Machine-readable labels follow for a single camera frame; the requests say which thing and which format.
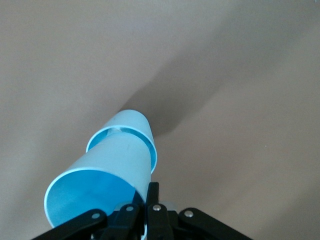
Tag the brown table cover mat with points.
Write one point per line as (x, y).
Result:
(225, 75)

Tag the blue plastic cup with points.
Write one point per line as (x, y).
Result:
(132, 120)
(112, 160)

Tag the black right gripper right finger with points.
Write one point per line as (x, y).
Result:
(160, 222)

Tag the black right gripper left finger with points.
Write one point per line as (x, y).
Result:
(125, 222)

